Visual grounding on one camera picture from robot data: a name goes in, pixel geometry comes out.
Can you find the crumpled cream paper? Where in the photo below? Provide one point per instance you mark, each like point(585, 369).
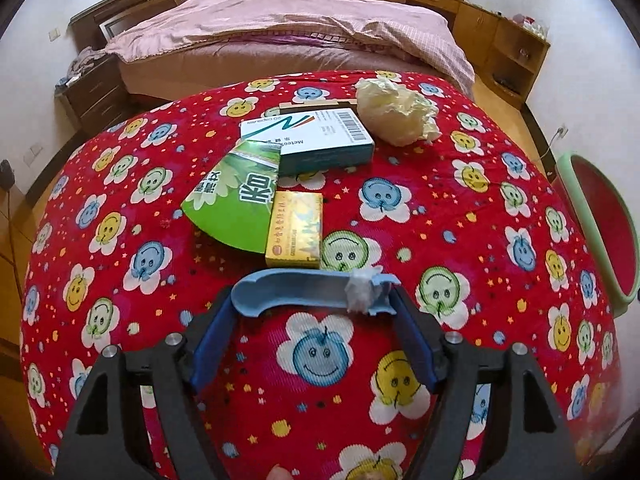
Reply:
point(395, 115)

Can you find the person's left hand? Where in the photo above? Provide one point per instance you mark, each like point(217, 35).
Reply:
point(278, 474)

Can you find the pile of light clothes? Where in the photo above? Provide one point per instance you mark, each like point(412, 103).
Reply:
point(82, 60)

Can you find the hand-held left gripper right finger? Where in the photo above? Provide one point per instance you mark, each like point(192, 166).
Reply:
point(417, 350)

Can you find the dark framed board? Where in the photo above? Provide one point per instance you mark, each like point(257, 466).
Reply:
point(117, 25)

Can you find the small bottles on cabinet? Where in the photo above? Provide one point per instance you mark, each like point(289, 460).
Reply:
point(530, 22)

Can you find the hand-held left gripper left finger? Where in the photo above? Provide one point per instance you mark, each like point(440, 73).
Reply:
point(212, 345)

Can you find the white wall socket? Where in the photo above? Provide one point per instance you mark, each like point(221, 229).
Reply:
point(35, 152)

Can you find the black plugged charger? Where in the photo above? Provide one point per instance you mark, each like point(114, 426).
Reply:
point(6, 172)

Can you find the yellow box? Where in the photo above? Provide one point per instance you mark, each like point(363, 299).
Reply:
point(295, 230)

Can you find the white light switch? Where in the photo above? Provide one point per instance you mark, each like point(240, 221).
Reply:
point(52, 35)

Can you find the pink duvet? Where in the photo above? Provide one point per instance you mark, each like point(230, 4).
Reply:
point(300, 25)

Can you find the white and teal box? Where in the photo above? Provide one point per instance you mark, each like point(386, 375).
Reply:
point(310, 135)

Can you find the flattened green paper cup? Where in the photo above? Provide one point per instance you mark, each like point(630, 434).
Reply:
point(230, 200)

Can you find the blue plastic piece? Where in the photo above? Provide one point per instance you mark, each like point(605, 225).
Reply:
point(290, 287)

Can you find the brown cardboard piece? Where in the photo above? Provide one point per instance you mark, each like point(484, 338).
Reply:
point(320, 104)

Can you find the long wooden cabinet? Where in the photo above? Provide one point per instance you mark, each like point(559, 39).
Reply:
point(480, 25)

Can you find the red bin with green rim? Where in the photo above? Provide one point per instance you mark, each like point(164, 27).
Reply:
point(600, 220)

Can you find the wooden nightstand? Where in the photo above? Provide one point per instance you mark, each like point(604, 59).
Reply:
point(95, 97)

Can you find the glass on shelf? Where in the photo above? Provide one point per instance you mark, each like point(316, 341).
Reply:
point(524, 52)

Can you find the clear plastic film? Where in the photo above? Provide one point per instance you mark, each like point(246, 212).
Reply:
point(362, 290)

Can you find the red smiley flower printed blanket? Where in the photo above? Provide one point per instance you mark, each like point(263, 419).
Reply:
point(450, 210)

